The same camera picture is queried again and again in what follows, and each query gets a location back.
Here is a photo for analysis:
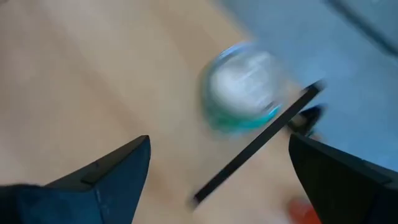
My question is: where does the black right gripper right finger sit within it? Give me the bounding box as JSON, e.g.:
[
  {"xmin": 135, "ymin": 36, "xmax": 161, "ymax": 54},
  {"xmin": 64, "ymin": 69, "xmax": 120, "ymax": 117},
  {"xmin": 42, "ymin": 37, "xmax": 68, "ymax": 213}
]
[{"xmin": 288, "ymin": 133, "xmax": 398, "ymax": 224}]

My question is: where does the green Sprite can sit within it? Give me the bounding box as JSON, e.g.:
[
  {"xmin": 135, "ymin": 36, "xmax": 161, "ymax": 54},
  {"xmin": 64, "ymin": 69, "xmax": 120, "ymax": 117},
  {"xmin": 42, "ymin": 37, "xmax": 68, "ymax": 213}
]
[{"xmin": 198, "ymin": 42, "xmax": 285, "ymax": 134}]

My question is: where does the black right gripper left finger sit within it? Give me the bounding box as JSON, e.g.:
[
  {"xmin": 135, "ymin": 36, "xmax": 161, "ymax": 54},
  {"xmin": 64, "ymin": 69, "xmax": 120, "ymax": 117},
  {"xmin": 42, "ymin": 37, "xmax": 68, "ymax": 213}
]
[{"xmin": 0, "ymin": 134, "xmax": 152, "ymax": 224}]

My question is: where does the orange red Fanta can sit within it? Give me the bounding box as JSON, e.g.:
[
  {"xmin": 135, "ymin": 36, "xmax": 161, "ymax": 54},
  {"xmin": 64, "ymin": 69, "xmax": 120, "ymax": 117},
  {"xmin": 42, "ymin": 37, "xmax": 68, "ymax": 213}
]
[{"xmin": 287, "ymin": 198, "xmax": 323, "ymax": 224}]

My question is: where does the wooden shelf with black frame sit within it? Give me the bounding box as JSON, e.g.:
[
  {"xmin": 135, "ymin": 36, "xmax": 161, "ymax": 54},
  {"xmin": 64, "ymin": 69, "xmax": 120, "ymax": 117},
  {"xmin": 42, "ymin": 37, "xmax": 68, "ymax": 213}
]
[{"xmin": 189, "ymin": 79, "xmax": 326, "ymax": 208}]

